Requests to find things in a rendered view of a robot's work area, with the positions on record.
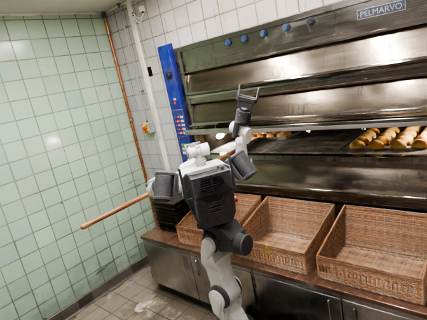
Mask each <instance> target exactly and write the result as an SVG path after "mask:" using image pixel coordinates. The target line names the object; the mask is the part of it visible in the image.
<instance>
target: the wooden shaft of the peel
mask: <svg viewBox="0 0 427 320"><path fill-rule="evenodd" d="M253 143H255V140H252V141H250V142H249V143H248V144H247V147H248V146H249V145H252V144H253ZM235 152H236V149H233V150H231V151H229V152H227V153H225V154H223V155H221V156H219V157H217V158H215V159H219V160H222V159H224V158H225V157H227V156H229V155H231V154H234V153H235ZM215 159H213V160H215ZM147 197H149V194H148V193H147V192H146V193H145V194H142V195H141V196H139V197H136V198H135V199H132V200H131V201H128V202H127V203H125V204H122V205H121V206H118V207H116V208H114V209H112V210H110V211H108V212H106V213H104V214H102V215H100V216H98V217H96V218H94V219H92V220H90V221H88V222H86V223H84V224H82V225H81V226H80V227H81V229H82V230H84V229H86V228H88V227H90V226H92V225H94V224H96V223H98V222H100V221H102V220H104V219H105V218H107V217H109V216H111V215H113V214H115V213H117V212H119V211H121V210H123V209H125V208H127V207H129V206H131V205H133V204H135V203H137V202H139V201H141V200H143V199H145V198H147Z"/></svg>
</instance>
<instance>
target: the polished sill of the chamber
mask: <svg viewBox="0 0 427 320"><path fill-rule="evenodd" d="M223 154H225V153H213V152H211V153H210V154H209V155H206V156H202V157H205V159H215V158H217V157H219V156H221V155H223ZM247 156H248V158H251V159H252V160H267V161H317V162H343V163H393V164H427V155H424V154H284V153H247Z"/></svg>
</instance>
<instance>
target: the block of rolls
mask: <svg viewBox="0 0 427 320"><path fill-rule="evenodd" d="M423 127H424V126H408V127H406V128H405V127H390V128H370V129H368V130H367V131H366V132H364V133H363V134H362V135H360V136H359V137H358V138H356V139H355V141H352V142H351V143H350V145H349V147H350V148H351V149H363V148H365V145H368V148H369V149H371V150H378V149H383V148H384V146H385V145H388V144H389V141H392V139H393V138H394V137H395V136H396V135H397V134H399V133H400V131H402V129H404V130H403V131H402V132H401V134H399V135H398V136H397V137H396V138H394V139H393V141H392V142H391V143H390V148H391V149H405V148H406V147H407V145H408V144H409V143H410V141H412V140H413V138H414V137H416V135H417V134H418V133H419V131H421V130H422V128H423ZM385 129H386V130H385ZM380 133H381V134H380ZM377 135H378V137H376V136H377ZM373 138H374V140H373ZM372 140H373V141H372ZM369 142H370V143H369ZM411 147H412V148H413V149H427V127H425V129H424V130H423V131H422V132H421V133H420V134H418V136H417V138H416V139H415V140H414V141H413V142H412V144H411Z"/></svg>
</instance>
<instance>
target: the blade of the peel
mask: <svg viewBox="0 0 427 320"><path fill-rule="evenodd" d="M300 132H301V131H291V135H289V136H287V137H261V140H287V139H289V138H291V137H292V136H294V135H296V134H298V133H300Z"/></svg>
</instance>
